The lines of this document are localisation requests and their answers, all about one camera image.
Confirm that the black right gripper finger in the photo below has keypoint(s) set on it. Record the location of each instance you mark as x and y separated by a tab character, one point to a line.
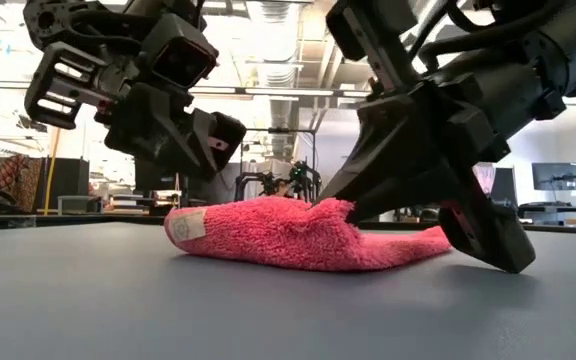
413	197
393	140

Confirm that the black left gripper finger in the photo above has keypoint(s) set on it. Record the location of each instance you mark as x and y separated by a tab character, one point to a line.
205	145
153	135

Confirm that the pink terry towel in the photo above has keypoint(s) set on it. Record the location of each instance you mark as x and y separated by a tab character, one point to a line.
278	235

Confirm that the robot arm with green light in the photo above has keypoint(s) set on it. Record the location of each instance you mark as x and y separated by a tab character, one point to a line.
298	180

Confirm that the black monitor on arm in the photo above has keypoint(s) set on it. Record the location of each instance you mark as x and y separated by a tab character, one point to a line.
555	175

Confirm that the large black monitor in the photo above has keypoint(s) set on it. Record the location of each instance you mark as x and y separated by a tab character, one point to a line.
153	182

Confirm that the dark partition panel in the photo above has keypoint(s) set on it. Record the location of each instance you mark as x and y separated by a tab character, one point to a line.
505	187

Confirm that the dark office desk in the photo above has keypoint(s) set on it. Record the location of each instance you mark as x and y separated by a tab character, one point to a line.
548	207

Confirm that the pink hanging cloth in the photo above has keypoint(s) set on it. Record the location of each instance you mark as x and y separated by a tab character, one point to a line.
483	177

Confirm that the black cabinet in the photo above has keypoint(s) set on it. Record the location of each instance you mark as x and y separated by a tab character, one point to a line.
70	177

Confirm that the grey bin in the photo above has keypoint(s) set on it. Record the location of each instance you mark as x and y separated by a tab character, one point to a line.
78	204

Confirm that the patterned hanging cloth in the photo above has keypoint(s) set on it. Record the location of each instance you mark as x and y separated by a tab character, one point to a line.
18	182

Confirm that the silver ventilation duct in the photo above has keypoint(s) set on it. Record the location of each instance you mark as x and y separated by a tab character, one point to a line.
283	125

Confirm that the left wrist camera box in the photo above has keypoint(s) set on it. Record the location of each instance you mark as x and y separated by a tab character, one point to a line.
183	60

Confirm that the black table frame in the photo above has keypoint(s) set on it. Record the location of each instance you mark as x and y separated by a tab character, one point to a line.
68	220

